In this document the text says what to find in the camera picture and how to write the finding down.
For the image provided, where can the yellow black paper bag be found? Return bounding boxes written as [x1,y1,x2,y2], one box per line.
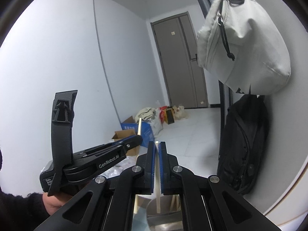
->
[166,108,176,125]

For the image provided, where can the brown cardboard box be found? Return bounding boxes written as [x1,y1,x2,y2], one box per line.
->
[111,129,140,156]

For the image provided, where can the red plastic bag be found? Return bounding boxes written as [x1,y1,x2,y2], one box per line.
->
[159,106,169,123]

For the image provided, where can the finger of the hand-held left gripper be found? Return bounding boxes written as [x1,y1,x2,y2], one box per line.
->
[82,141,143,161]
[72,135,143,157]

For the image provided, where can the black backpack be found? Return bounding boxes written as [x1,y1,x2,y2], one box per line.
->
[217,94,269,195]

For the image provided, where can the blue cardboard box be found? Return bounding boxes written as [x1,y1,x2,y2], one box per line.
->
[120,115,156,148]

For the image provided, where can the white plastic bag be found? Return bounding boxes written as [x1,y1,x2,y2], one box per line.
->
[150,112,164,136]
[174,105,188,120]

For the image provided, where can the person's left hand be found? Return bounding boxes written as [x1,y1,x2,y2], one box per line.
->
[42,185,79,215]

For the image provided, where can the white canvas bag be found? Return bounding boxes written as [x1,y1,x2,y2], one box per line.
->
[196,0,291,95]

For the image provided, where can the grey-brown door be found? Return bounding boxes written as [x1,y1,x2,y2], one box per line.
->
[150,12,210,109]

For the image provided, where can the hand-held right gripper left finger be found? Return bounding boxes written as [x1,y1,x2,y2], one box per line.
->
[34,141,156,231]

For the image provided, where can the person's left forearm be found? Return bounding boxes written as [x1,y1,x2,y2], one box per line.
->
[0,149,50,231]

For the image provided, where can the grey utensil holder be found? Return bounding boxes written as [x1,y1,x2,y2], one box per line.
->
[144,194,182,231]

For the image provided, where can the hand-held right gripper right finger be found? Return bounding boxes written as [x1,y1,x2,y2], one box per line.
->
[159,141,282,231]

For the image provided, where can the beige cloth bag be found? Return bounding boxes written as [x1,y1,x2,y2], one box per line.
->
[135,107,159,122]

